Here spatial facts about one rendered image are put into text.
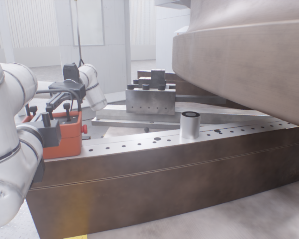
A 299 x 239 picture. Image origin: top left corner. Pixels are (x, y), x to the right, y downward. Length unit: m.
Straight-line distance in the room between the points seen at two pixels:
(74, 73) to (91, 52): 2.96
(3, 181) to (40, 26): 13.83
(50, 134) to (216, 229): 0.77
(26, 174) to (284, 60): 0.64
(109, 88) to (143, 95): 2.29
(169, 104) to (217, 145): 0.94
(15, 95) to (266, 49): 0.62
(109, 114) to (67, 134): 1.29
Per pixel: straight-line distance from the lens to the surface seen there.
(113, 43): 3.93
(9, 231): 1.55
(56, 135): 0.47
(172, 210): 0.95
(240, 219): 1.04
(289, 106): 0.62
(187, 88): 2.71
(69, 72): 0.82
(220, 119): 1.88
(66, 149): 0.69
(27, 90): 0.40
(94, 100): 0.94
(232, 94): 0.76
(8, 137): 0.30
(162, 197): 0.87
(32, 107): 0.73
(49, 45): 14.06
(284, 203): 1.22
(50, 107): 0.70
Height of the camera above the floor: 1.04
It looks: 21 degrees down
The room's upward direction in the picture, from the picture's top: straight up
